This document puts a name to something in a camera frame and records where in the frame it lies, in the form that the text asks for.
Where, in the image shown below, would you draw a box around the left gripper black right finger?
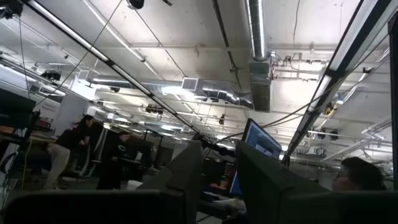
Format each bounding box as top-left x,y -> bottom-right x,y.
235,140 -> 398,224

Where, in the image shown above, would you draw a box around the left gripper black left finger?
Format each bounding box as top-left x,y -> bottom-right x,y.
2,139 -> 203,224

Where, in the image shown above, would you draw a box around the small blue screen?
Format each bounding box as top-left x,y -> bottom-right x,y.
229,169 -> 244,197

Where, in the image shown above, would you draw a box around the white bucket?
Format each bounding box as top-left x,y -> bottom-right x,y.
126,179 -> 144,190

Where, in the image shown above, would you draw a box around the computer monitor with blue screen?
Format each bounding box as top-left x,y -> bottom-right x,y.
241,118 -> 283,161

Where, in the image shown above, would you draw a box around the pair of black spotlights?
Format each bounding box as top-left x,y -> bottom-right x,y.
317,128 -> 340,141

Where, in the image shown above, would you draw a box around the black ceiling-mounted box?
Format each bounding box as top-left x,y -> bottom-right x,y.
144,104 -> 164,114

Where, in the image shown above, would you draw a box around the wooden workbench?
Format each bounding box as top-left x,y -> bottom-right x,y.
0,125 -> 58,144

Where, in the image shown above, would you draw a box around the long ceiling light bar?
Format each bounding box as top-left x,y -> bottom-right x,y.
23,0 -> 208,141
281,0 -> 398,166

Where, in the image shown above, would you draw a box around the black track spotlights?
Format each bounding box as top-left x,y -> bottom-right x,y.
40,70 -> 62,82

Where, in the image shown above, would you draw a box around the black monitor back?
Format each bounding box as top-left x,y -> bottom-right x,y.
0,88 -> 37,130

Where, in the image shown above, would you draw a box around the black ceiling-mounted device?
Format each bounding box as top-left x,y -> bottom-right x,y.
0,0 -> 24,20

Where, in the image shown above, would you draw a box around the long sagging ceiling cable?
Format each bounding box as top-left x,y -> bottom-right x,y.
261,32 -> 391,129

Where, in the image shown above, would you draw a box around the yellow hanging cable reel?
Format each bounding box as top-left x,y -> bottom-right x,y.
325,102 -> 338,116

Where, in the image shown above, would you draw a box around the silver duct with vent grille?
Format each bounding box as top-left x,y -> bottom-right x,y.
88,73 -> 255,110

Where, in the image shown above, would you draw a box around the black vertical metal post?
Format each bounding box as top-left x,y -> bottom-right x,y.
388,12 -> 398,190

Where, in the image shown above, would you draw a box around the silver round ventilation duct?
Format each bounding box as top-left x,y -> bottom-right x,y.
244,0 -> 274,113

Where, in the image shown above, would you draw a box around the thin hanging black cable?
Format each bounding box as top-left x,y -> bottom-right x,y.
35,0 -> 124,105

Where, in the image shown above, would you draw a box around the black dome camera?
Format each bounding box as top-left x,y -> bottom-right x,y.
126,0 -> 146,10

